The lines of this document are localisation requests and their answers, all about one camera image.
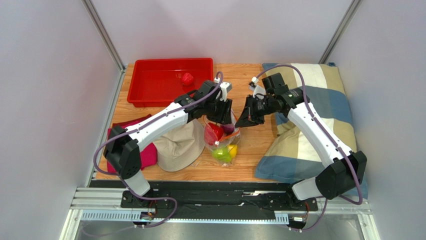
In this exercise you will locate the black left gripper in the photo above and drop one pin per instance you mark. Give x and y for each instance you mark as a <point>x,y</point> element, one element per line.
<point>225,117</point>

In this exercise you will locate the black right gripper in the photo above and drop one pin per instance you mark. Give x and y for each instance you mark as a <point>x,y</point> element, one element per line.
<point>253,106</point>

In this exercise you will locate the red fake bell pepper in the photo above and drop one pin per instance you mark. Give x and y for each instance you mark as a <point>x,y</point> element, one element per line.
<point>212,133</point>

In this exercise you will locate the clear zip top bag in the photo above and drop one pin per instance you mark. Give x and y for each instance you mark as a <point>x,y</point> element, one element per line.
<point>231,139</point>

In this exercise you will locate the red fake strawberry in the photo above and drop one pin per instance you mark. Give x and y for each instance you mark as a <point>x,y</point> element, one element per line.
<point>187,79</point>

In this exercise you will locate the pink fake onion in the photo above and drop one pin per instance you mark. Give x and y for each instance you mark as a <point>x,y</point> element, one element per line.
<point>228,128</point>

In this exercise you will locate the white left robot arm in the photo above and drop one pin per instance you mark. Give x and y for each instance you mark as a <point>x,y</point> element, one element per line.
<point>124,145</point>

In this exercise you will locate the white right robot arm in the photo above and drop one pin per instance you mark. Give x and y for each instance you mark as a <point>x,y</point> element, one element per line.
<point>344,168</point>

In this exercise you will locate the yellow fake lemon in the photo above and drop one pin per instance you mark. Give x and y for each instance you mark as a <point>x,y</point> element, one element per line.
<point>232,150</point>

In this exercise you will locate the beige bucket hat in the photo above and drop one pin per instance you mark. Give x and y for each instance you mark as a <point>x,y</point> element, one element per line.
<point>180,147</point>

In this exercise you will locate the checkered blue beige pillow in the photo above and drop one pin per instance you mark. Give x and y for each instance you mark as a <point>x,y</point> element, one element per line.
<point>291,158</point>

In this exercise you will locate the red plastic bin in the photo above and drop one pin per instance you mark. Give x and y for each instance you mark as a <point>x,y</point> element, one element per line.
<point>157,82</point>

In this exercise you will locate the magenta folded cloth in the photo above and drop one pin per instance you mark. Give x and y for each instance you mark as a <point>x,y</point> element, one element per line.
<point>148,157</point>

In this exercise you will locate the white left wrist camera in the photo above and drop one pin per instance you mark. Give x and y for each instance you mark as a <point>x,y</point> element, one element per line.
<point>225,88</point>

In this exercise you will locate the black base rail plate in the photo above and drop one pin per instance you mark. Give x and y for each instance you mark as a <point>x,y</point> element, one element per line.
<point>200,200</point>

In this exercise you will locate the aluminium frame rail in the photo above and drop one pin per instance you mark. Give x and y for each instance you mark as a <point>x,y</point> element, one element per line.
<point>95,204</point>

